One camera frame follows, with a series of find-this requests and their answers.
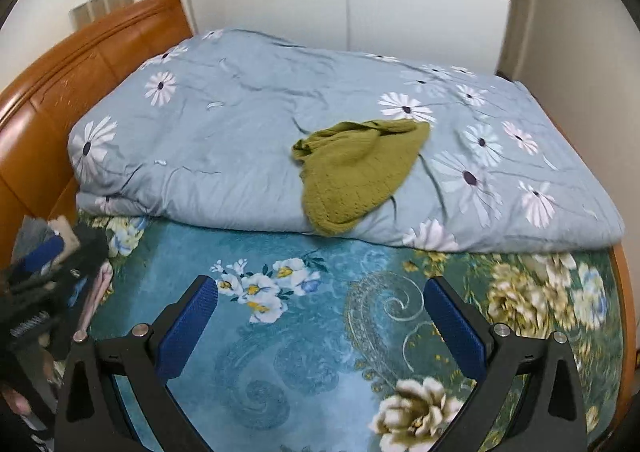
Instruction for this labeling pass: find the teal floral bed sheet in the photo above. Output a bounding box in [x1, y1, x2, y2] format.
[75, 212, 626, 452]

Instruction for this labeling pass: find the grey folded garment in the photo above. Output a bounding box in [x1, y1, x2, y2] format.
[12, 215, 56, 263]

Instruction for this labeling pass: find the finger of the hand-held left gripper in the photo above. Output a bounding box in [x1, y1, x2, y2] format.
[7, 236, 67, 283]

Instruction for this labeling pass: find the blue folded garment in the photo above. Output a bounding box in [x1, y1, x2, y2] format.
[65, 277, 88, 308]

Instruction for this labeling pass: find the white wardrobe with black band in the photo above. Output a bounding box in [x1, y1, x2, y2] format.
[177, 0, 516, 76]

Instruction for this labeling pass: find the grey-blue daisy print quilt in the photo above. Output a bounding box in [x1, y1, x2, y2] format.
[66, 27, 626, 254]

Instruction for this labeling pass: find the olive green knitted sweater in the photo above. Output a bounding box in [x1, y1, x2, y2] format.
[291, 118, 432, 237]

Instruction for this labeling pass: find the black folded garment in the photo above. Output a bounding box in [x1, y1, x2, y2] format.
[75, 225, 111, 273]

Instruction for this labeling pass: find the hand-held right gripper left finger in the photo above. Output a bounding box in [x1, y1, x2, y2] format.
[54, 275, 219, 452]

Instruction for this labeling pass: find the beige ribbed wall panel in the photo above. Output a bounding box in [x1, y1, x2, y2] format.
[69, 0, 136, 30]

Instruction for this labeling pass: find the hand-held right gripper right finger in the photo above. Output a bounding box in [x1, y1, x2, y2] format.
[422, 275, 587, 452]

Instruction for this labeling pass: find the orange wooden bed frame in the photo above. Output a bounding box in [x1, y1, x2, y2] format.
[0, 0, 632, 433]

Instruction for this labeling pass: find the beige folded garment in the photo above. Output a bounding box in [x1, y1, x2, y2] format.
[47, 215, 81, 253]

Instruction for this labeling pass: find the pink folded garment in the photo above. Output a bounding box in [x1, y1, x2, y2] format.
[80, 259, 115, 328]

